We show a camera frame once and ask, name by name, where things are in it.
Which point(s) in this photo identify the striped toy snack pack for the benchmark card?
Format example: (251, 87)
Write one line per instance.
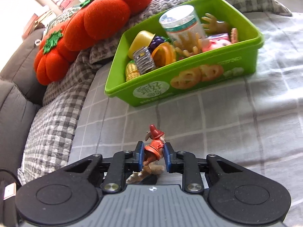
(143, 60)

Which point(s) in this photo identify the yellow toy corn cob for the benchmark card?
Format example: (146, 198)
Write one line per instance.
(131, 71)

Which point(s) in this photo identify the orange pumpkin cushion left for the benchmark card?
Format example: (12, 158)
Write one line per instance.
(53, 58)

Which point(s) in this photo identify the orange pumpkin cushion right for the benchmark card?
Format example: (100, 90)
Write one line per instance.
(98, 20)

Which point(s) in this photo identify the tan toy hand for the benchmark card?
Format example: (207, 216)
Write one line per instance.
(212, 25)
(188, 47)

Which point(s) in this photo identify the orange pumpkin cushion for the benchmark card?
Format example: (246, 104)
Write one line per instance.
(98, 20)
(53, 58)

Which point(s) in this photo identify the grey checked quilted blanket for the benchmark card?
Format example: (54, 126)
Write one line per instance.
(51, 134)

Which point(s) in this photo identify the tan toy hand in box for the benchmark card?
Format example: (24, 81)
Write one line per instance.
(188, 47)

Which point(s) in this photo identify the yellow plastic toy bowl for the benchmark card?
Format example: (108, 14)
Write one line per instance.
(142, 39)

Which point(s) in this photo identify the grey grid bed sheet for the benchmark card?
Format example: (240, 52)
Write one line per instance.
(254, 121)

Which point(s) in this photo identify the green patterned cushion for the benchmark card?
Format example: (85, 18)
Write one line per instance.
(65, 16)

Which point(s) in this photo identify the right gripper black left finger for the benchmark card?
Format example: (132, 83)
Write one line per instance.
(73, 192)

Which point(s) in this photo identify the clear lidded plastic cup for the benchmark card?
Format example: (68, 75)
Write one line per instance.
(182, 22)

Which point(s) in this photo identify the purple toy grapes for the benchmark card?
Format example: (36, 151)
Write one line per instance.
(156, 41)

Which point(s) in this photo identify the red hat gnome figurine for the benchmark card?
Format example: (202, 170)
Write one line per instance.
(153, 152)

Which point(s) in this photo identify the pink toy figure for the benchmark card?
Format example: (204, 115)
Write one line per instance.
(217, 41)

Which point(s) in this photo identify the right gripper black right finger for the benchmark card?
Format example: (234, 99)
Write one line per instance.
(233, 192)

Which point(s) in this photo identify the grey sofa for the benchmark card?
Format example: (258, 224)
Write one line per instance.
(21, 98)

